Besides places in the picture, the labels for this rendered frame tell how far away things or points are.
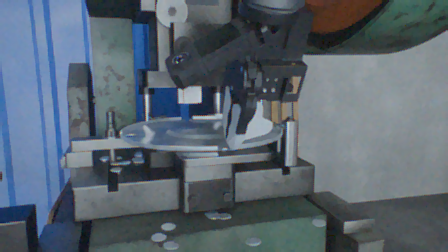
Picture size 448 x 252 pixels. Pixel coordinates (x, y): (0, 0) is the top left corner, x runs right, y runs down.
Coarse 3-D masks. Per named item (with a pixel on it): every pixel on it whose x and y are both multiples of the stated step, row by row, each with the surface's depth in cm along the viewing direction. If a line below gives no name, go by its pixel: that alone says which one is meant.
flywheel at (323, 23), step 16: (320, 0) 92; (336, 0) 87; (352, 0) 76; (368, 0) 72; (384, 0) 68; (320, 16) 88; (336, 16) 82; (352, 16) 77; (368, 16) 73; (320, 32) 88; (336, 32) 84; (352, 32) 84
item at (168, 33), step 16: (160, 0) 64; (176, 0) 65; (192, 0) 67; (208, 0) 68; (224, 0) 69; (160, 16) 65; (176, 16) 65; (192, 16) 67; (208, 16) 68; (224, 16) 69; (160, 32) 66; (176, 32) 64; (192, 32) 65; (208, 32) 66; (160, 48) 67; (176, 48) 64; (160, 64) 67
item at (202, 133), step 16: (128, 128) 69; (144, 128) 70; (160, 128) 70; (176, 128) 67; (192, 128) 67; (208, 128) 67; (272, 128) 70; (144, 144) 55; (160, 144) 57; (176, 144) 57; (192, 144) 57; (208, 144) 57; (224, 144) 57; (240, 144) 54; (256, 144) 56
